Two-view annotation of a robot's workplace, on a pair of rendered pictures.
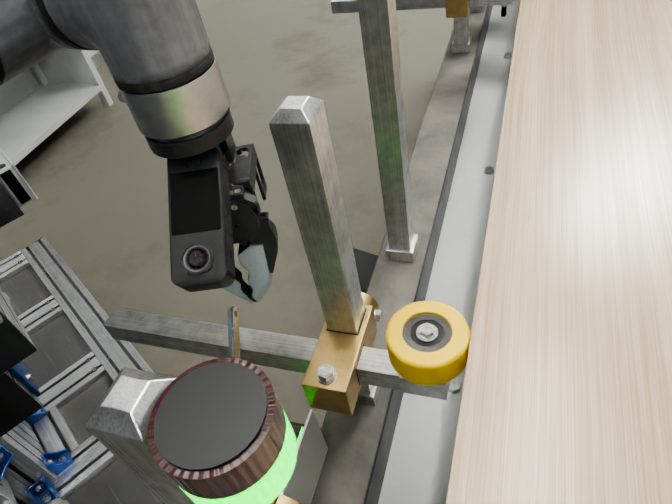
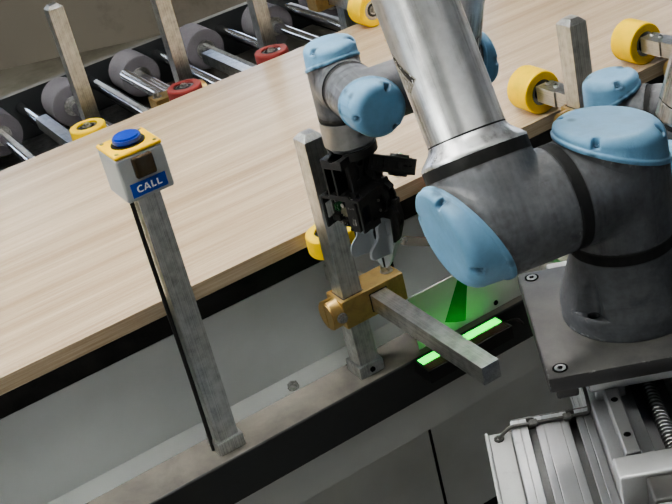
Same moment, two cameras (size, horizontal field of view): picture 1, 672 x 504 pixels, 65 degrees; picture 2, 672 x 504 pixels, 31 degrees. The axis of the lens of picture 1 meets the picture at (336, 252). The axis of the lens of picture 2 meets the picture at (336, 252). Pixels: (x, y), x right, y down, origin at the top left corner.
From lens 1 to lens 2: 1.99 m
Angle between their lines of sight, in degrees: 99
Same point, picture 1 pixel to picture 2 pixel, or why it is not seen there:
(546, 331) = (285, 219)
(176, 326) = (446, 335)
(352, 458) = (410, 340)
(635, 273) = (221, 225)
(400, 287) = (266, 417)
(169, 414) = not seen: hidden behind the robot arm
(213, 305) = not seen: outside the picture
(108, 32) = not seen: hidden behind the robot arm
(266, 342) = (400, 304)
